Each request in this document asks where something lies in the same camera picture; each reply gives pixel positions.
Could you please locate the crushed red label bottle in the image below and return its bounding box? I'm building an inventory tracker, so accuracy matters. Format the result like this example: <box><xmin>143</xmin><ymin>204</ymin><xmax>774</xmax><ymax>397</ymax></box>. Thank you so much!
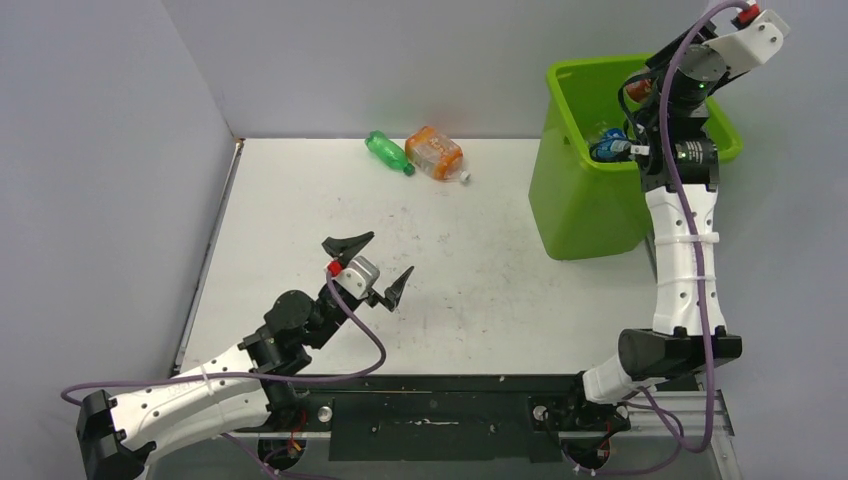
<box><xmin>625</xmin><ymin>78</ymin><xmax>654</xmax><ymax>103</ymax></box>

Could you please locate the green soda bottle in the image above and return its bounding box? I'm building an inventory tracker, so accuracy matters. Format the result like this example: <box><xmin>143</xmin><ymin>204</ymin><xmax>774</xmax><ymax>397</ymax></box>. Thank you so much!
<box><xmin>364</xmin><ymin>130</ymin><xmax>415</xmax><ymax>176</ymax></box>

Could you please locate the pepsi bottle blue cap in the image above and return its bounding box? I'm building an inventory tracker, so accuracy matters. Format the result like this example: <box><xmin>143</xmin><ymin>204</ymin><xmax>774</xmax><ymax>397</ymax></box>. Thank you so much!
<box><xmin>589</xmin><ymin>128</ymin><xmax>633</xmax><ymax>163</ymax></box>

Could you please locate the large orange tea bottle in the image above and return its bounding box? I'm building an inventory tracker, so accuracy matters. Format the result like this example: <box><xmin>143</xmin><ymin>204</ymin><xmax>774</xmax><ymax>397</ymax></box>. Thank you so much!
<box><xmin>404</xmin><ymin>126</ymin><xmax>471</xmax><ymax>184</ymax></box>

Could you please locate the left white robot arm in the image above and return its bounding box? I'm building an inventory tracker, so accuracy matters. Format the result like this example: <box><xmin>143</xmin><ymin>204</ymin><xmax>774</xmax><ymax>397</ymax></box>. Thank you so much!
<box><xmin>76</xmin><ymin>232</ymin><xmax>413</xmax><ymax>479</ymax></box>

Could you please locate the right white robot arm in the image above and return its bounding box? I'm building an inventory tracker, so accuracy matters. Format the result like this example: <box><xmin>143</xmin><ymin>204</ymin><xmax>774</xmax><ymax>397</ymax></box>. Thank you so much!
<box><xmin>565</xmin><ymin>18</ymin><xmax>744</xmax><ymax>428</ymax></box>

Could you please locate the green plastic bin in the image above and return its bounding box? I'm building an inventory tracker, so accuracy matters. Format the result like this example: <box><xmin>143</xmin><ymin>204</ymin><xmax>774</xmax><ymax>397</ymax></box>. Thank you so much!
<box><xmin>529</xmin><ymin>55</ymin><xmax>742</xmax><ymax>260</ymax></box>

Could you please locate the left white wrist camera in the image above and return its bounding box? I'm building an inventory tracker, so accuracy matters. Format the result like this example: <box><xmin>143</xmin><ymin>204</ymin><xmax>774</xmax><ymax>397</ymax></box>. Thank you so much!
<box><xmin>327</xmin><ymin>255</ymin><xmax>380</xmax><ymax>300</ymax></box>

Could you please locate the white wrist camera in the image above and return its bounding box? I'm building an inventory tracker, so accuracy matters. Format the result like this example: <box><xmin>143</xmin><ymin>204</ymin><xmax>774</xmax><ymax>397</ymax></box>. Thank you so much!
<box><xmin>704</xmin><ymin>1</ymin><xmax>791</xmax><ymax>79</ymax></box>
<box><xmin>327</xmin><ymin>255</ymin><xmax>380</xmax><ymax>300</ymax></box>

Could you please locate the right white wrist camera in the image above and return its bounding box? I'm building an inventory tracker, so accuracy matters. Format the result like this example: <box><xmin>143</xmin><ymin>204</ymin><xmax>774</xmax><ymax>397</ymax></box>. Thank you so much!
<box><xmin>704</xmin><ymin>1</ymin><xmax>791</xmax><ymax>79</ymax></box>

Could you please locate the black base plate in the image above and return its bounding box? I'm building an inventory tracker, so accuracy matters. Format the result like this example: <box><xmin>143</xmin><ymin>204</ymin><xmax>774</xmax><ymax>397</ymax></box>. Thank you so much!
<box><xmin>243</xmin><ymin>374</ymin><xmax>631</xmax><ymax>463</ymax></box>

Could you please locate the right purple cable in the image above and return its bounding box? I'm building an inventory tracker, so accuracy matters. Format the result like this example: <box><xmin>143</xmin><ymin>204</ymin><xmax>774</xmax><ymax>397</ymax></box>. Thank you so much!
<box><xmin>639</xmin><ymin>0</ymin><xmax>718</xmax><ymax>455</ymax></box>

